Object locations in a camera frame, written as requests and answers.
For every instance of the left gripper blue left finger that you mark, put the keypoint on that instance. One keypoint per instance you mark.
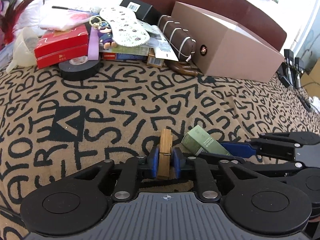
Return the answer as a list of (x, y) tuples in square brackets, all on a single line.
[(153, 159)]

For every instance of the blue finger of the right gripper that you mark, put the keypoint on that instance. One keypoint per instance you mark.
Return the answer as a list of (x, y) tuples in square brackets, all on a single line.
[(239, 149)]

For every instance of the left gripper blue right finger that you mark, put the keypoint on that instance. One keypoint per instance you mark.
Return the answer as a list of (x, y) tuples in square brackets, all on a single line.
[(179, 161)]

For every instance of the wooden clothespin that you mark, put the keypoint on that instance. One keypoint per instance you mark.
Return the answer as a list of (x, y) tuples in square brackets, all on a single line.
[(165, 146)]

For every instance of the small green box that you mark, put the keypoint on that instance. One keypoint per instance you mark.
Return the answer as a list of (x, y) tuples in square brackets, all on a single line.
[(197, 141)]

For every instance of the brown wooden hand ornament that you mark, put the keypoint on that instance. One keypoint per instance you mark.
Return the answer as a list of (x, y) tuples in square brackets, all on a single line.
[(182, 68)]

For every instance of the cardboard carton on right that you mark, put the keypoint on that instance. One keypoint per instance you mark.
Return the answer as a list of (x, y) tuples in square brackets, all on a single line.
[(310, 82)]

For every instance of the large brown cardboard box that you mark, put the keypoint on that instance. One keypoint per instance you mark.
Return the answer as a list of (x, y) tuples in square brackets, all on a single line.
[(225, 48)]

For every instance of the patterned letter table mat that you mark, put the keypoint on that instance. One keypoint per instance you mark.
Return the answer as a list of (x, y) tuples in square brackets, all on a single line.
[(51, 128)]

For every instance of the brown striped pouch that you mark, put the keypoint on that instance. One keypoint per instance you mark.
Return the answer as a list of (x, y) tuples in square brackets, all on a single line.
[(180, 39)]

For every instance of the black tape roll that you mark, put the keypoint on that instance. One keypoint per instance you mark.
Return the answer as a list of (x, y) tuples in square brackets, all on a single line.
[(79, 69)]

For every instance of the white floral insole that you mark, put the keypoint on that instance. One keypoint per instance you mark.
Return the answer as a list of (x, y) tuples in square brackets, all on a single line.
[(126, 29)]

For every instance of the black product box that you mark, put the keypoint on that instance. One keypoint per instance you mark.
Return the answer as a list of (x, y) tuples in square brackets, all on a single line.
[(143, 11)]

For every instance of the flat red box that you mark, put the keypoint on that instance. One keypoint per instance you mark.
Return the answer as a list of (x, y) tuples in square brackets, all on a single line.
[(59, 46)]

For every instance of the dark wooden board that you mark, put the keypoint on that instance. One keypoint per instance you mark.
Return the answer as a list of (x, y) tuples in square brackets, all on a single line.
[(240, 11)]

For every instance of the translucent plastic funnel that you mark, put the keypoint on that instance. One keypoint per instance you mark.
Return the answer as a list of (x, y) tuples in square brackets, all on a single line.
[(23, 51)]

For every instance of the purple doll keychain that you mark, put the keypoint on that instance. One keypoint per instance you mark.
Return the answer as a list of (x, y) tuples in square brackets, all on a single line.
[(104, 30)]

